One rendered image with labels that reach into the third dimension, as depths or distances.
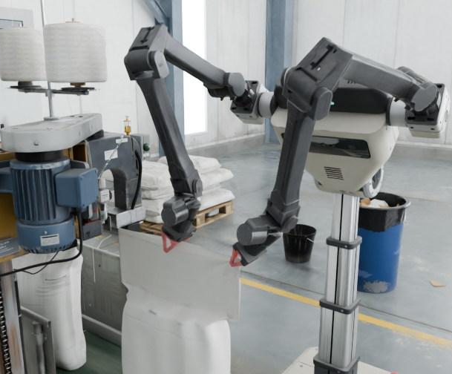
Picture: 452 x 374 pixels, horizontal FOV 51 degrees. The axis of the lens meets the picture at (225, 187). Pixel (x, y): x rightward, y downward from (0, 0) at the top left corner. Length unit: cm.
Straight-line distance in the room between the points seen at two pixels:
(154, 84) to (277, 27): 897
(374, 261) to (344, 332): 166
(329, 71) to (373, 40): 862
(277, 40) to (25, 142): 911
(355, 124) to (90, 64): 78
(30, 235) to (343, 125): 95
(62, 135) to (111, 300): 125
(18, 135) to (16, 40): 40
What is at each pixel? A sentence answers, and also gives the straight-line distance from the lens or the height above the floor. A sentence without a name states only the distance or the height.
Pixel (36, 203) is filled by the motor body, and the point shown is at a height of 123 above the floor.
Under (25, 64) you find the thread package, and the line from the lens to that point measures 159.
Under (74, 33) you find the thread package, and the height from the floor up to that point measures 166.
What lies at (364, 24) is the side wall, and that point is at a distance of 970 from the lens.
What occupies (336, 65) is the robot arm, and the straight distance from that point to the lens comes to 100.
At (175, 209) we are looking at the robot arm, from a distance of 137.
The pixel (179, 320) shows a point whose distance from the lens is 153.
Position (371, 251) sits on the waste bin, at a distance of 354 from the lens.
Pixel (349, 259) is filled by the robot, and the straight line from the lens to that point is 184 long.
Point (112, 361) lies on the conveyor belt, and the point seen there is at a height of 38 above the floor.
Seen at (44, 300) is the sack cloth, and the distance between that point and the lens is 204.
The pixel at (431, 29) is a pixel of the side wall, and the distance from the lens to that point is 934.
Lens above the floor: 157
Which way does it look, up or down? 14 degrees down
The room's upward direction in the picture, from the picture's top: straight up
